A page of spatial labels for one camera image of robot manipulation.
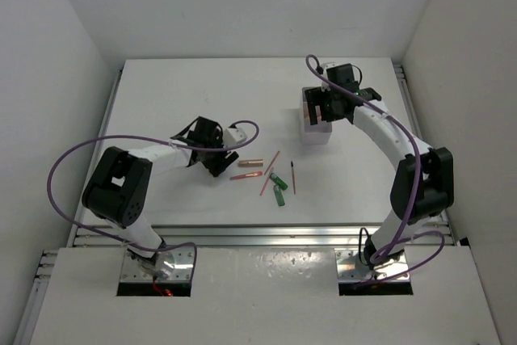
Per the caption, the upper green bottle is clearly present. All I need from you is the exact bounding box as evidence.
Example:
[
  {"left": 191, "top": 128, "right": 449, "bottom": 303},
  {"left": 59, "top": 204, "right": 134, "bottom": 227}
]
[{"left": 269, "top": 173, "right": 288, "bottom": 191}]

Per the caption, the long pink stick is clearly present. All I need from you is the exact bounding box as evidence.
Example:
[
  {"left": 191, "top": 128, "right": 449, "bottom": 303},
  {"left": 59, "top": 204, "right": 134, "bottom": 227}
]
[{"left": 259, "top": 167, "right": 274, "bottom": 196}]

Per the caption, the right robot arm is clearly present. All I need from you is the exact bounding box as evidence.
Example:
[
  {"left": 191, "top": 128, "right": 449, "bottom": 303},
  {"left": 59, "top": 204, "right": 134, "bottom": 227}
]
[{"left": 304, "top": 55, "right": 454, "bottom": 270}]

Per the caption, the metal base plate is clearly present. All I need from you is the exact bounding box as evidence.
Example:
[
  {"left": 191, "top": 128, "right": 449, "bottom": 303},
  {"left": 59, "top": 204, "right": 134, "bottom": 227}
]
[
  {"left": 120, "top": 247, "right": 195, "bottom": 283},
  {"left": 334, "top": 249, "right": 410, "bottom": 284}
]

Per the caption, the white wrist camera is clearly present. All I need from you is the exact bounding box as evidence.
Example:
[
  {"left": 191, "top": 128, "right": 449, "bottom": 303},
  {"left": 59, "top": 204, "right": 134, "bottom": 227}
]
[
  {"left": 222, "top": 127, "right": 247, "bottom": 149},
  {"left": 321, "top": 62, "right": 337, "bottom": 90}
]

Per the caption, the egg-shaped beige sponge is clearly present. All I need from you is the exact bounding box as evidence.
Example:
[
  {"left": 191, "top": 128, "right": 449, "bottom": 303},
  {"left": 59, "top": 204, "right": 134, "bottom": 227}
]
[{"left": 304, "top": 103, "right": 321, "bottom": 125}]

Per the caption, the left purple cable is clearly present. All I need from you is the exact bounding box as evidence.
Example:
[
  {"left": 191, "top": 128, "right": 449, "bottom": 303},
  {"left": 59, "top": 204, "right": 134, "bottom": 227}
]
[{"left": 47, "top": 120, "right": 260, "bottom": 255}]

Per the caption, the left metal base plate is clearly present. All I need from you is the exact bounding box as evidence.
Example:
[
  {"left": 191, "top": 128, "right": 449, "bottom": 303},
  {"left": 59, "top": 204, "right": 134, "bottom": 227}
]
[{"left": 120, "top": 247, "right": 195, "bottom": 283}]

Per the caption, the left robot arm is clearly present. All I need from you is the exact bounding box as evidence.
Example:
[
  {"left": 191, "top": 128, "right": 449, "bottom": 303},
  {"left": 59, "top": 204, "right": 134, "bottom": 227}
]
[{"left": 82, "top": 116, "right": 247, "bottom": 263}]

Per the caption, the rose gold lipstick tube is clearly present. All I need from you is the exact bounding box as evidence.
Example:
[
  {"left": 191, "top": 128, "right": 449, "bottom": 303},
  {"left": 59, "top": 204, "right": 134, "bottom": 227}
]
[{"left": 237, "top": 159, "right": 263, "bottom": 168}]

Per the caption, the thin pink brush stick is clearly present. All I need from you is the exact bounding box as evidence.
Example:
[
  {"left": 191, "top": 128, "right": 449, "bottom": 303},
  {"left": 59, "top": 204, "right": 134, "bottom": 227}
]
[{"left": 264, "top": 150, "right": 280, "bottom": 174}]

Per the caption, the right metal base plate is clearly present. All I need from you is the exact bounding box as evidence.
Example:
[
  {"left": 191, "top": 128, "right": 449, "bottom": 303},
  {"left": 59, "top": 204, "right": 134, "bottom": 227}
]
[{"left": 334, "top": 249, "right": 410, "bottom": 284}]

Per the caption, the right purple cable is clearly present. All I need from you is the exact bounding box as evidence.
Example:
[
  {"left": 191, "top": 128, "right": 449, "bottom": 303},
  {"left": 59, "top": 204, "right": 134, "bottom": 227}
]
[{"left": 304, "top": 53, "right": 446, "bottom": 284}]

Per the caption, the pink lip pencil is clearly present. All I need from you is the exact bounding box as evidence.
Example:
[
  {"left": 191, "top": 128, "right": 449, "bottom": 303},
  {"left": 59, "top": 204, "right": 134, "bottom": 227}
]
[{"left": 229, "top": 171, "right": 263, "bottom": 181}]

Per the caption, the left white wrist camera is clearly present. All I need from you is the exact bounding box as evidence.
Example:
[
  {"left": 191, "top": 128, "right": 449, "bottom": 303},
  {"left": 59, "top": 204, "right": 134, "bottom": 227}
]
[{"left": 222, "top": 127, "right": 247, "bottom": 149}]

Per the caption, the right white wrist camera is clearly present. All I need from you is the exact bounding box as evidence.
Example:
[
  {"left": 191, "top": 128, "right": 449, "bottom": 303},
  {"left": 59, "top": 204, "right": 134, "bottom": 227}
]
[{"left": 321, "top": 62, "right": 337, "bottom": 90}]

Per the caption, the white organizer box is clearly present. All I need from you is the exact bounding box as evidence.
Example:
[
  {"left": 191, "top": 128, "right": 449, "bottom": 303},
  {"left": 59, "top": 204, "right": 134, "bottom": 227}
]
[{"left": 298, "top": 87, "right": 332, "bottom": 145}]

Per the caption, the green bottle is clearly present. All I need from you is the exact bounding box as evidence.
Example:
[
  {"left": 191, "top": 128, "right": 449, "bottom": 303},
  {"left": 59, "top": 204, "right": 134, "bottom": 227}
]
[
  {"left": 273, "top": 185, "right": 285, "bottom": 207},
  {"left": 269, "top": 173, "right": 288, "bottom": 191}
]

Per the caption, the pink mascara wand brush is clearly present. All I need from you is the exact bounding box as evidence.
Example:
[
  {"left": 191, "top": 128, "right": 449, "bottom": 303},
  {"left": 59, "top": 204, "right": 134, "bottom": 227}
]
[{"left": 290, "top": 161, "right": 296, "bottom": 195}]

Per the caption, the lower green bottle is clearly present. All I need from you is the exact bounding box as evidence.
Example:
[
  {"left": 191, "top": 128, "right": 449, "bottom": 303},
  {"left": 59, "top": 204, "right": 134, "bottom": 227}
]
[{"left": 273, "top": 185, "right": 285, "bottom": 207}]

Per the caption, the purple cable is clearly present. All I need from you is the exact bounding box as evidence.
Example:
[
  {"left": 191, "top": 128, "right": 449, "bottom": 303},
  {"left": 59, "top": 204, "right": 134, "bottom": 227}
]
[
  {"left": 304, "top": 53, "right": 446, "bottom": 284},
  {"left": 47, "top": 120, "right": 260, "bottom": 255}
]

